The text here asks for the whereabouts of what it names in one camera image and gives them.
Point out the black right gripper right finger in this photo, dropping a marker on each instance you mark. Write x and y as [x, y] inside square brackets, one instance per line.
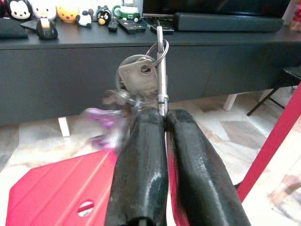
[200, 176]

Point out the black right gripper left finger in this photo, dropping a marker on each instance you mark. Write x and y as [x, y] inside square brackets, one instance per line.
[141, 164]

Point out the silver keys with purple tag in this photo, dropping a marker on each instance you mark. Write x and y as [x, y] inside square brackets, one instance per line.
[138, 75]

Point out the marble board with red edge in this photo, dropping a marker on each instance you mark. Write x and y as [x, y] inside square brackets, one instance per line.
[272, 143]

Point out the red plastic stool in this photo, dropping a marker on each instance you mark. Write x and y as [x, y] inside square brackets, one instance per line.
[58, 188]

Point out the black TV console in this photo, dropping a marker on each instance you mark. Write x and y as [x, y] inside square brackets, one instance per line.
[70, 77]

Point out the black metal chair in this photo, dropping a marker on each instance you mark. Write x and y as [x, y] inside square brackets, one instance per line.
[291, 73]

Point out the flat black tray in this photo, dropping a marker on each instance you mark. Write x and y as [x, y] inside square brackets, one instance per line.
[150, 24]

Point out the small black remote control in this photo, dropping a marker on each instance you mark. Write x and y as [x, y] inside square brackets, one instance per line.
[113, 25]

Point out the green white mug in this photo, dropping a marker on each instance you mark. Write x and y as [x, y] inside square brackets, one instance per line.
[128, 13]

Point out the black bird figurine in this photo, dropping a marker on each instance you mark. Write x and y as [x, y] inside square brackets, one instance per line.
[103, 15]

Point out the black soundbar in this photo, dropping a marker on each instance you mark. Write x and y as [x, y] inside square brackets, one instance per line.
[223, 22]

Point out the small panda figurine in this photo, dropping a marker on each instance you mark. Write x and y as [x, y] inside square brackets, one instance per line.
[84, 18]

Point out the black tape dispenser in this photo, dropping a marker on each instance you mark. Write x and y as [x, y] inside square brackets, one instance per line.
[47, 30]

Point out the yellow round figurine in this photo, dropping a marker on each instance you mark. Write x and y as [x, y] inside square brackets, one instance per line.
[68, 13]

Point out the black television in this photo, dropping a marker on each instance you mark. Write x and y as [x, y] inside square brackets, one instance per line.
[211, 5]

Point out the white round figurine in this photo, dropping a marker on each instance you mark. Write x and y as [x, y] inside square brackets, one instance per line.
[44, 9]

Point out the pink toy figure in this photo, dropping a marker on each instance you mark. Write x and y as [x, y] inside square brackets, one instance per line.
[295, 18]

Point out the black pouch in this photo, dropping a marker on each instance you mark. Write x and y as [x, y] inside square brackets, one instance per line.
[11, 28]

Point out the black mouse figurine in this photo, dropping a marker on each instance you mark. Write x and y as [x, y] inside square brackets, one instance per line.
[18, 9]

